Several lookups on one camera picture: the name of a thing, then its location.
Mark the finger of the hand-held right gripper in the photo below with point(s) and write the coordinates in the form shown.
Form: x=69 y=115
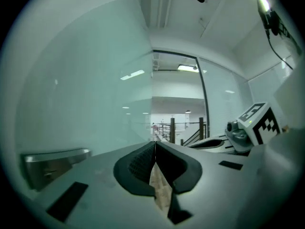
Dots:
x=214 y=148
x=214 y=140

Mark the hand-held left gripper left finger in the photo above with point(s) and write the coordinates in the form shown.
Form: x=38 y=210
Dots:
x=100 y=187

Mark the dark metal stair railing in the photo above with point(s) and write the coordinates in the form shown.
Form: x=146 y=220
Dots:
x=190 y=137

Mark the frosted glass door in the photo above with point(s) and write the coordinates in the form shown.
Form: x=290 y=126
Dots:
x=83 y=80

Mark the white ceiling pipes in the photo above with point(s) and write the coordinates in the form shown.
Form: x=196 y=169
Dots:
x=162 y=6

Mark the brown wooden railing post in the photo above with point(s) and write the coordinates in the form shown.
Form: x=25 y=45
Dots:
x=202 y=128
x=172 y=130

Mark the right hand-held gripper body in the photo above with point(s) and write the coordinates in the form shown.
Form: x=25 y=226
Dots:
x=259 y=118

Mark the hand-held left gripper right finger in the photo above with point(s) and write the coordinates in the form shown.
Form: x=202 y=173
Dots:
x=214 y=182

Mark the rectangular ceiling light panel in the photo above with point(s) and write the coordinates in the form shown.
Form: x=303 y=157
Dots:
x=188 y=67

